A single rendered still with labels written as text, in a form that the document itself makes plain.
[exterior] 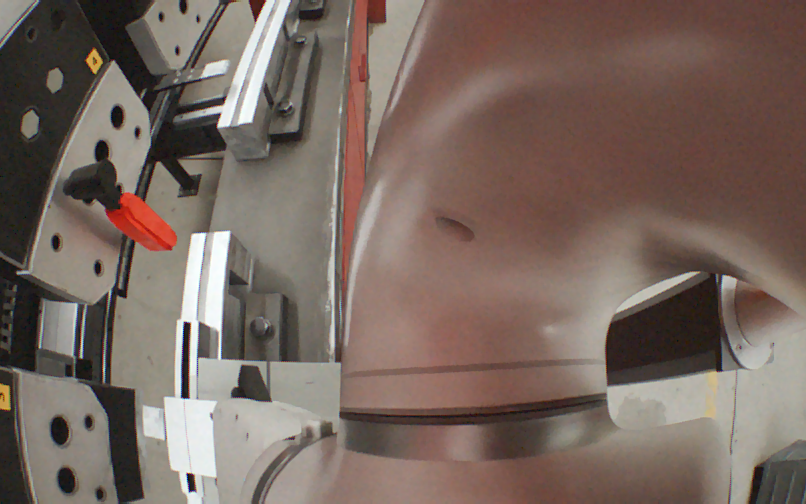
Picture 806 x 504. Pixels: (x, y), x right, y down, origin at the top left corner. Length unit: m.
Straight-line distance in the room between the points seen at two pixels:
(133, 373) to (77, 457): 1.56
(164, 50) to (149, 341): 1.51
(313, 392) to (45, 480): 0.27
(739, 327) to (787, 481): 2.00
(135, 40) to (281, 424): 0.30
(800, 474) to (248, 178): 2.68
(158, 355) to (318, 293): 1.27
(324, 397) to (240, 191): 0.37
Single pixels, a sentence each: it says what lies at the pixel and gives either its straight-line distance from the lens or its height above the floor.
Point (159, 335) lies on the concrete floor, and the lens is 1.71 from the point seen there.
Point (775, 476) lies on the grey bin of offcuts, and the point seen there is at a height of 0.22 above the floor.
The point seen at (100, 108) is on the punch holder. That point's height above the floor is 1.24.
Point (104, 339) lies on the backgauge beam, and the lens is 0.64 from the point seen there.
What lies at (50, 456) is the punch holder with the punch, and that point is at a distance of 0.23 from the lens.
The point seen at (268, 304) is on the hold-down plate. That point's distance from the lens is 0.49.
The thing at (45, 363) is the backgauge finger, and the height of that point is 1.03.
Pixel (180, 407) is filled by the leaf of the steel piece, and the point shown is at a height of 1.00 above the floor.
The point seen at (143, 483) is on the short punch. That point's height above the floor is 1.09.
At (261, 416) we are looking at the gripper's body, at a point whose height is 1.18.
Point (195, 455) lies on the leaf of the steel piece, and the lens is 0.42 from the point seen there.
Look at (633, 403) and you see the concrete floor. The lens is 1.69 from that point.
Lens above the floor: 1.36
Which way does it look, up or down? 69 degrees down
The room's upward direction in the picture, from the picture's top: 3 degrees clockwise
